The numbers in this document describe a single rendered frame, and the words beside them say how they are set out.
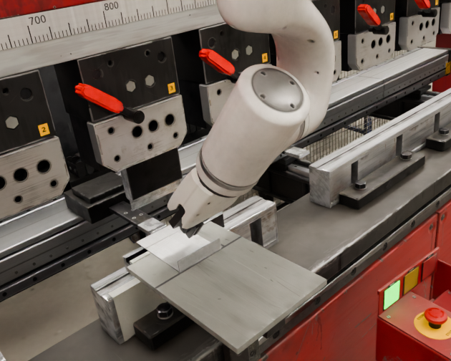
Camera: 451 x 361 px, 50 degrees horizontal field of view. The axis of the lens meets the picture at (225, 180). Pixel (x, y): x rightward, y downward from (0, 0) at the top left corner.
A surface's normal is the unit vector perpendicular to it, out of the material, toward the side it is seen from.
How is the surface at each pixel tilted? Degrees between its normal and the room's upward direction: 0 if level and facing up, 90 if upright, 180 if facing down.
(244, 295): 0
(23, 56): 90
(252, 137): 110
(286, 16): 115
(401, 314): 0
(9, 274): 90
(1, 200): 90
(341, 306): 90
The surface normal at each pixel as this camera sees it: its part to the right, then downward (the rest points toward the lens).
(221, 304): -0.11, -0.89
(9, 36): 0.67, 0.26
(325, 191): -0.74, 0.36
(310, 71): -0.54, 0.58
